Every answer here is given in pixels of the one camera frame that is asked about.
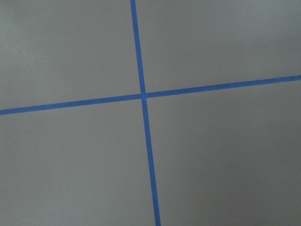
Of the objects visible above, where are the blue tape grid lines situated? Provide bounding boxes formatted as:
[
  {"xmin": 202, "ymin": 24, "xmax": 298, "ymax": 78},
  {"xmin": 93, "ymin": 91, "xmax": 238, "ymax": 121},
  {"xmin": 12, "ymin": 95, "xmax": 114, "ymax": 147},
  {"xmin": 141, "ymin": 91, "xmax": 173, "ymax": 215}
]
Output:
[{"xmin": 0, "ymin": 0, "xmax": 301, "ymax": 226}]

